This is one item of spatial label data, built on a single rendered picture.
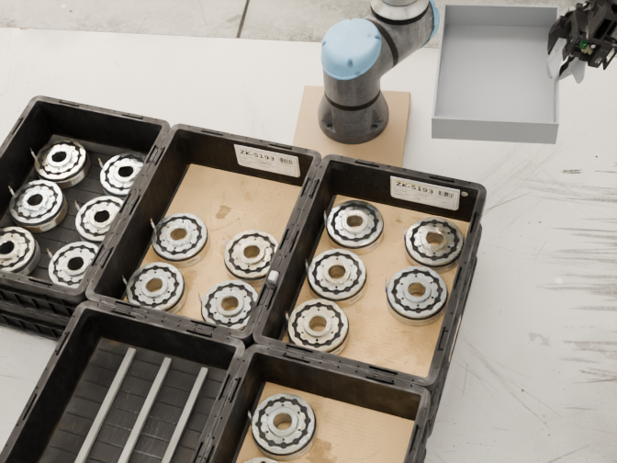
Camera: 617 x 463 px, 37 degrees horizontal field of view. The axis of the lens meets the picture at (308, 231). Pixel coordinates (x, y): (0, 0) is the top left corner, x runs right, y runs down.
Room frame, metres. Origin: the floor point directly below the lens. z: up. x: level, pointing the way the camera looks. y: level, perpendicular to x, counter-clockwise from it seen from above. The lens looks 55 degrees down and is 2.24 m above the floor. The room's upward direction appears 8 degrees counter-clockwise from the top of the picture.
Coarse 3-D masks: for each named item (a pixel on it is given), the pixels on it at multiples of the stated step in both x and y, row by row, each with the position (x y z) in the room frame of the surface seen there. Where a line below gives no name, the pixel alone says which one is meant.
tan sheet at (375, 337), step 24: (384, 216) 0.99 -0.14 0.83; (408, 216) 0.98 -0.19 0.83; (432, 216) 0.98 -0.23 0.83; (384, 240) 0.94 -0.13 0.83; (384, 264) 0.89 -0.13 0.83; (408, 264) 0.88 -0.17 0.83; (384, 288) 0.84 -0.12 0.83; (360, 312) 0.80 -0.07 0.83; (384, 312) 0.79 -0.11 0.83; (360, 336) 0.75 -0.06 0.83; (384, 336) 0.74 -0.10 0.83; (408, 336) 0.74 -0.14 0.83; (432, 336) 0.73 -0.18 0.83; (360, 360) 0.71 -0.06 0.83; (384, 360) 0.70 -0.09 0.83; (408, 360) 0.69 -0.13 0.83
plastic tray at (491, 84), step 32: (448, 32) 1.22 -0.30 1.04; (480, 32) 1.21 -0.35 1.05; (512, 32) 1.19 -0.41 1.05; (544, 32) 1.18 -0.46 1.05; (448, 64) 1.14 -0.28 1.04; (480, 64) 1.13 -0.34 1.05; (512, 64) 1.12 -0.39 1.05; (544, 64) 1.10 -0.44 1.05; (448, 96) 1.07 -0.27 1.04; (480, 96) 1.06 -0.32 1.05; (512, 96) 1.04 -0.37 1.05; (544, 96) 1.03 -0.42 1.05; (448, 128) 0.98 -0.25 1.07; (480, 128) 0.96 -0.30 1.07; (512, 128) 0.95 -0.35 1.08; (544, 128) 0.94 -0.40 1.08
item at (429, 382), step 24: (384, 168) 1.02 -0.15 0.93; (312, 192) 0.99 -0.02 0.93; (480, 192) 0.94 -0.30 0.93; (480, 216) 0.89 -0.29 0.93; (288, 264) 0.85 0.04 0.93; (456, 288) 0.76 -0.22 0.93; (264, 312) 0.76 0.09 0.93; (336, 360) 0.66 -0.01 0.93; (432, 360) 0.64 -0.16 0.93; (432, 384) 0.60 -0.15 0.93
